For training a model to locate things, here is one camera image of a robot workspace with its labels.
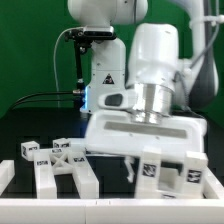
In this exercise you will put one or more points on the small white tagged cube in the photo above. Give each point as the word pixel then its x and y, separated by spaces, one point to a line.
pixel 28 149

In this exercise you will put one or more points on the white chair seat block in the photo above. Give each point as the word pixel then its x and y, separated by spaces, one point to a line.
pixel 170 184

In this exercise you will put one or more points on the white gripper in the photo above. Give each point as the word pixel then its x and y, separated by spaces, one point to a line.
pixel 113 132

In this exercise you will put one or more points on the white flat tagged base plate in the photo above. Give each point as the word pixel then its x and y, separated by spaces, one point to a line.
pixel 78 144

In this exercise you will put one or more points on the small white cube left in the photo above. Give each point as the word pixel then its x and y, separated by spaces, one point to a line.
pixel 61 143

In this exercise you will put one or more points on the white left fence bar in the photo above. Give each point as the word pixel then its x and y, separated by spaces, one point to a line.
pixel 7 172

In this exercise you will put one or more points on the black camera on stand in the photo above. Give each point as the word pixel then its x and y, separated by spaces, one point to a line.
pixel 83 37

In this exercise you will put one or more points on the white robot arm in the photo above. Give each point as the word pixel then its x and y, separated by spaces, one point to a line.
pixel 154 111

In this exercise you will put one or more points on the white front fence bar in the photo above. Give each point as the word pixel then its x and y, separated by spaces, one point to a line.
pixel 111 211

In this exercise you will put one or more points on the white X-frame chair legs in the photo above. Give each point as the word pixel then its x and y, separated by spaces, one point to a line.
pixel 49 163

